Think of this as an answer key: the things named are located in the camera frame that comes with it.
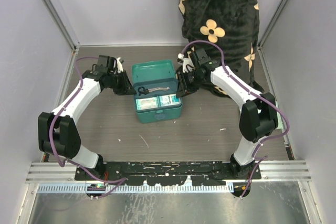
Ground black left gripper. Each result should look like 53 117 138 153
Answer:
108 69 137 96

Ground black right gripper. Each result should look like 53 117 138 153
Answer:
175 70 205 99

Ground teal white sachet packet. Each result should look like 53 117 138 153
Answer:
159 94 181 107

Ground black handled scissors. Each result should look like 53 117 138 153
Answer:
138 87 170 95

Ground white gauze pad stack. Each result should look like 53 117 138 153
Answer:
135 97 159 111

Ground teal medicine kit box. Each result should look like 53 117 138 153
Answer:
132 60 183 123

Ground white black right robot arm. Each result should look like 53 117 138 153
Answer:
176 49 278 179

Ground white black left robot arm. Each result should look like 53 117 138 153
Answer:
38 55 136 180

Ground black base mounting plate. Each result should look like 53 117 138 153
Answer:
90 161 254 186

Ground black floral plush blanket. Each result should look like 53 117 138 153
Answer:
178 0 264 92

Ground light green cloth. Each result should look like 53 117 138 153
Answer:
276 101 285 131

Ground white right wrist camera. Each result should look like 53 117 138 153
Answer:
177 54 195 73

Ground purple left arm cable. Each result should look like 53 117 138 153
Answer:
49 56 128 198

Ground aluminium slotted rail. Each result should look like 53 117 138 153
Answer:
26 163 234 196

